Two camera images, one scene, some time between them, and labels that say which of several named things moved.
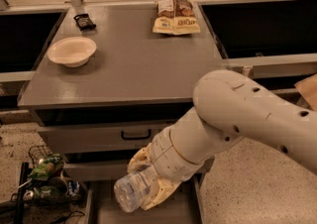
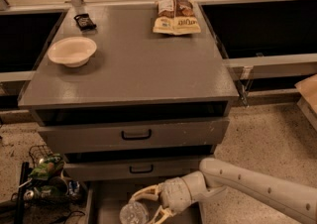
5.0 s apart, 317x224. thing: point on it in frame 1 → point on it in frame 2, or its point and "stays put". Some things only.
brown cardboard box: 308,87 stays put
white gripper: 168,156 → 172,193
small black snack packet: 84,22 stays put
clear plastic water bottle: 131,189 → 134,212
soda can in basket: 73,187 stays put
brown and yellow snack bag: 175,16 stays put
